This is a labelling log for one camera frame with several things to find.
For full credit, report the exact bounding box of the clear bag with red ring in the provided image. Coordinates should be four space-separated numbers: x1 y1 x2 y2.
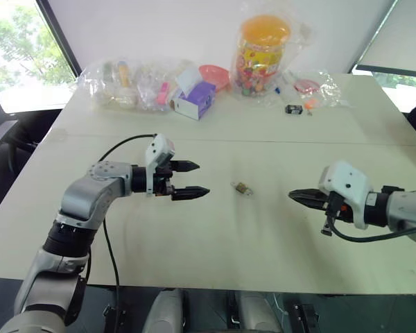
281 68 352 109

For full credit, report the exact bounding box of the purple and white box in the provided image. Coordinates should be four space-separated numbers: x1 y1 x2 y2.
169 80 217 121

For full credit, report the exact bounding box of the clear bag of toys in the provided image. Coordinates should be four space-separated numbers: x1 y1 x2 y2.
76 58 181 113

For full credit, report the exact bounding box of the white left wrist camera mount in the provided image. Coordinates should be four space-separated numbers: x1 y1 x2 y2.
144 134 176 197

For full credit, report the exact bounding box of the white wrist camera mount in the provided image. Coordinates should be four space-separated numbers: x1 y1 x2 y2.
317 160 374 230
144 134 176 197

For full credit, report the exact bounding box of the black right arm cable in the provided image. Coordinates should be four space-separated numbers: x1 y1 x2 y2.
320 204 416 243

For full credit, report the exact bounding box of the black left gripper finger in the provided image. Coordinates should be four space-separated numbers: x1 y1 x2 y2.
170 160 201 174
171 185 211 203

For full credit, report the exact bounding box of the pink plastic bowl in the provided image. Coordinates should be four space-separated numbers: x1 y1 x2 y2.
198 64 231 93

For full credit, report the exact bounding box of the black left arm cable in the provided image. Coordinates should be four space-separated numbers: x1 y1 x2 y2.
97 134 157 289

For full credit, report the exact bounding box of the grey rounded robot leg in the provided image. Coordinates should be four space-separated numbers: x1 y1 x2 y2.
234 290 282 333
142 289 185 333

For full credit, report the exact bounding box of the orange-lidded jar of toys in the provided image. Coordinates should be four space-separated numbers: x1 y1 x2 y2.
232 14 293 99

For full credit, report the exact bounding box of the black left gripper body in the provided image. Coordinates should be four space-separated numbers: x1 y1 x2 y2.
152 160 177 199

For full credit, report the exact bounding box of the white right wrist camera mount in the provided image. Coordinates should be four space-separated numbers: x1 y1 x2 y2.
317 160 374 230

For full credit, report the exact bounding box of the black window frame post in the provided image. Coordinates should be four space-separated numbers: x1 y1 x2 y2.
36 0 83 78

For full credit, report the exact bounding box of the clear bag around jar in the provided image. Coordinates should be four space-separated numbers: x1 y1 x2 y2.
227 0 313 105

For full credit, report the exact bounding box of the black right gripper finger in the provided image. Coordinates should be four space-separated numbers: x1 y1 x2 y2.
292 197 331 211
288 188 326 203

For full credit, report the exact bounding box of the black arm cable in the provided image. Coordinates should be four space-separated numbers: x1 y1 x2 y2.
320 204 416 243
97 134 157 289

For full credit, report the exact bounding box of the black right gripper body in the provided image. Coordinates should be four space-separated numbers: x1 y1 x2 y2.
322 191 354 223

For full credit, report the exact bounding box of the yellow toy bottle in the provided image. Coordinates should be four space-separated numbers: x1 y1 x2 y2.
117 60 133 88

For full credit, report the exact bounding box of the pink toy block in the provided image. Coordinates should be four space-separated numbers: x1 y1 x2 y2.
155 82 171 105

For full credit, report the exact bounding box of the white roller blind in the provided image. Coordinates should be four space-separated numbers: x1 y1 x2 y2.
354 0 416 79

